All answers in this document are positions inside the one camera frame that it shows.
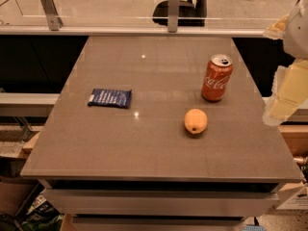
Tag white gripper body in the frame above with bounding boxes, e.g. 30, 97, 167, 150
283, 0, 308, 59

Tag black office chair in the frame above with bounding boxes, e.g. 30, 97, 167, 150
151, 0, 213, 28

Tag red coke can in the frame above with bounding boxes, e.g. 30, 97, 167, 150
201, 54, 233, 102

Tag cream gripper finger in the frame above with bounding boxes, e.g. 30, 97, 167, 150
263, 14, 289, 39
263, 60, 308, 126

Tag left metal glass bracket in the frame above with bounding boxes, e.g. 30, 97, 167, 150
40, 0, 63, 31

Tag white paper sheet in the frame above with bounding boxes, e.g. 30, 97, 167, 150
276, 185, 308, 210

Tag metal glass bracket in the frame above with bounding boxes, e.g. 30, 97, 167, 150
167, 0, 180, 33
40, 0, 63, 31

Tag blue snack packet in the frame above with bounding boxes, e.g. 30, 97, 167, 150
88, 89, 132, 108

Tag glass railing panel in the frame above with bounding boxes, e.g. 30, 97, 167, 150
0, 0, 296, 29

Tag middle metal glass bracket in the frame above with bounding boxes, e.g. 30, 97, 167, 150
167, 0, 180, 33

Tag yellow lemon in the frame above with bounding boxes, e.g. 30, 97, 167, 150
184, 109, 208, 134

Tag lower white drawer front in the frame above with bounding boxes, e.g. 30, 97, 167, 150
71, 218, 244, 231

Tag green snack bags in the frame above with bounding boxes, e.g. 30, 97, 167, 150
21, 193, 64, 231

